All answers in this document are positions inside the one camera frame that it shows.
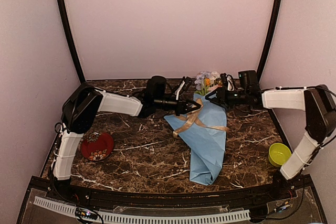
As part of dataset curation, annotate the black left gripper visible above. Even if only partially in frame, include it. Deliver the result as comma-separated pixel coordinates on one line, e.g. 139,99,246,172
155,95,201,116

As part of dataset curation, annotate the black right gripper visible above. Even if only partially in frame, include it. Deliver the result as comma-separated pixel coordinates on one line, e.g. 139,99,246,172
205,86,249,109

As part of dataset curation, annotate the beige satin ribbon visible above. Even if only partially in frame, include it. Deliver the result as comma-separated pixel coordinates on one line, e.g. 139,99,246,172
173,98,229,138

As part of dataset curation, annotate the blue wrapping paper sheet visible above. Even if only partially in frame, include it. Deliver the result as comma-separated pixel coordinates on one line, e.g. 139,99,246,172
178,94,227,185

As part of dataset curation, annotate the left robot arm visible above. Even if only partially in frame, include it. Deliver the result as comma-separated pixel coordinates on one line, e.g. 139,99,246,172
51,76,202,201

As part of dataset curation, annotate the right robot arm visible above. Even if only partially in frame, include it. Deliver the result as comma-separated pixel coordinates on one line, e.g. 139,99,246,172
205,70,335,180

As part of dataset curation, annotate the yellow-green bowl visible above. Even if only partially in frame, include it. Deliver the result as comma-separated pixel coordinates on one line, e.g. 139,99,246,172
268,143,292,167

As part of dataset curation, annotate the red floral plate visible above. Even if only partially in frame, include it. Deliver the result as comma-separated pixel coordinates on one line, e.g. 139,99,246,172
80,132,114,162

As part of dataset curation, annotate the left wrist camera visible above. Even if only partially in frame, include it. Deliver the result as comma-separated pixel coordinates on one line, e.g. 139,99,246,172
174,77,193,100

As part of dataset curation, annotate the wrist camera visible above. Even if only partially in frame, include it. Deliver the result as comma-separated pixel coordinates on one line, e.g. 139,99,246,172
174,77,193,100
220,73,236,91

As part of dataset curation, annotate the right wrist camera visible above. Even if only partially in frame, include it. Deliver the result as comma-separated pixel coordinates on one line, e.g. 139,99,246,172
220,73,236,91

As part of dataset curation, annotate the black right corner post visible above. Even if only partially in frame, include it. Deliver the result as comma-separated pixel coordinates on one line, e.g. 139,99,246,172
256,0,281,81

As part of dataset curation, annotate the black corner post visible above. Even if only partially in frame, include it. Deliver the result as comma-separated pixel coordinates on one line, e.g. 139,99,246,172
57,0,86,83
256,0,281,81

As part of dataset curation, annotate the white slotted cable duct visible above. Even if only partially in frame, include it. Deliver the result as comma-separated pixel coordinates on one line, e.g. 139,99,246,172
33,196,250,223

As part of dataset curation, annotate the black front frame rail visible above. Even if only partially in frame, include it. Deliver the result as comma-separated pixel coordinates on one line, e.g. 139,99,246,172
28,175,312,209

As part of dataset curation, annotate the black left corner post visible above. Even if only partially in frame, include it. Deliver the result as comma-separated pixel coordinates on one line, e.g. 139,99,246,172
57,0,86,83

